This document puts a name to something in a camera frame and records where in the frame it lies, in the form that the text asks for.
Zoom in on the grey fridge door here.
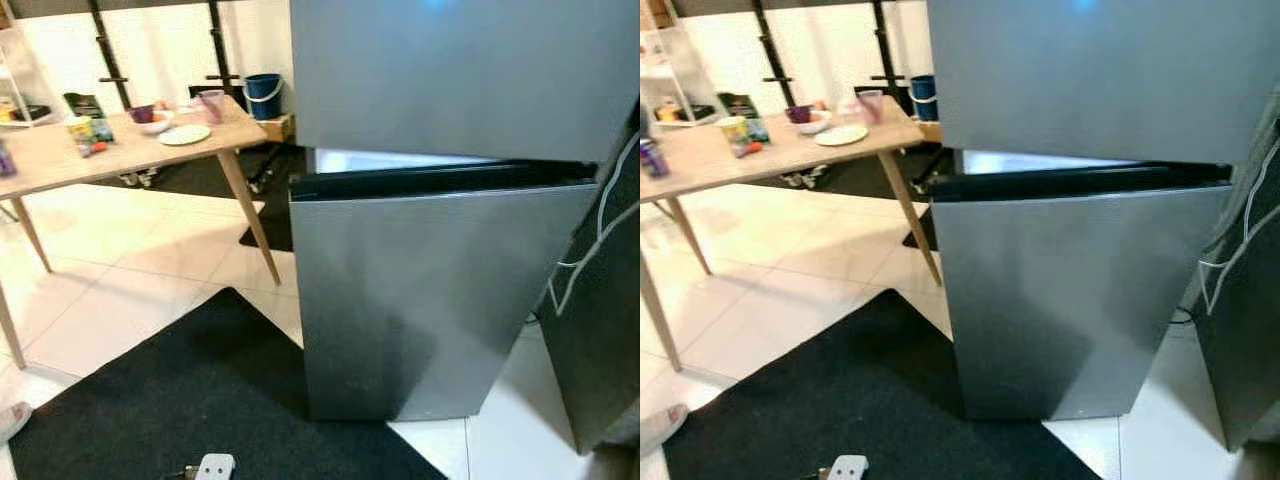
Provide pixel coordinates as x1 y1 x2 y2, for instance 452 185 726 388
288 165 601 423
930 165 1236 423

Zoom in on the white fridge cabinet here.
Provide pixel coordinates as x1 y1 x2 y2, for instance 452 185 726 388
960 150 1136 174
313 148 471 174

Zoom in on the wooden table leg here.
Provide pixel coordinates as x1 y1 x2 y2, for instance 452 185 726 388
218 150 281 288
0 280 26 369
878 150 943 288
640 260 683 373
10 195 53 273
665 197 713 276

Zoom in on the black panel with white lines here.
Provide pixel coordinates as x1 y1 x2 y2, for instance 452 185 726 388
535 100 641 456
1190 95 1280 451

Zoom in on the white shelf rack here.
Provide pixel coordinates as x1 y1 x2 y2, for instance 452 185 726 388
640 25 716 129
0 25 56 129

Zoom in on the green snack bag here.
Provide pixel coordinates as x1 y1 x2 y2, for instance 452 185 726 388
718 93 771 141
63 93 114 143

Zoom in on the pale slipper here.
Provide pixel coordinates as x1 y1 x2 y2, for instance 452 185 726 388
640 403 689 456
0 402 33 443

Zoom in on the black gym floor mat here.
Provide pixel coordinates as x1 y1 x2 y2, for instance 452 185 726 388
88 165 251 196
770 165 921 199

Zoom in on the black stand pole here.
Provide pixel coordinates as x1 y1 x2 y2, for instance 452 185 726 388
750 0 796 109
88 0 131 109
205 0 241 99
870 0 906 96

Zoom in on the floral round plate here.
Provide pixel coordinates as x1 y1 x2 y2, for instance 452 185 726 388
815 124 871 147
158 123 213 147

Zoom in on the grey freezer door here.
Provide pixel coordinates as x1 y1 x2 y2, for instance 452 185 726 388
927 0 1280 166
290 0 641 164

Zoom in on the black fuzzy floor mat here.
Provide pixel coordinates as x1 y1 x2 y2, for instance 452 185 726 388
8 288 451 480
662 290 1101 480

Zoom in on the blue bucket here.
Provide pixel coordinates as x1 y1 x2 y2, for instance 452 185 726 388
908 75 939 121
243 73 284 121

